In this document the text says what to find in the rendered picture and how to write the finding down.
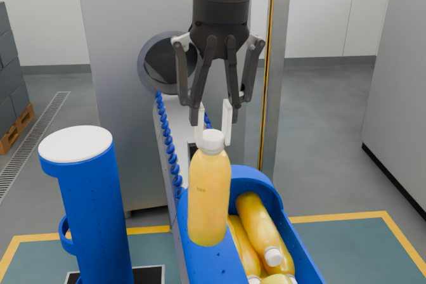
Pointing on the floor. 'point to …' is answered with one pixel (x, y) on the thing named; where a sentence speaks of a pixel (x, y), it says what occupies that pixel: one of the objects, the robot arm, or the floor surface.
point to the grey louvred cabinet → (400, 95)
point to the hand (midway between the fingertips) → (213, 124)
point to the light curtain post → (274, 64)
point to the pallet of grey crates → (11, 88)
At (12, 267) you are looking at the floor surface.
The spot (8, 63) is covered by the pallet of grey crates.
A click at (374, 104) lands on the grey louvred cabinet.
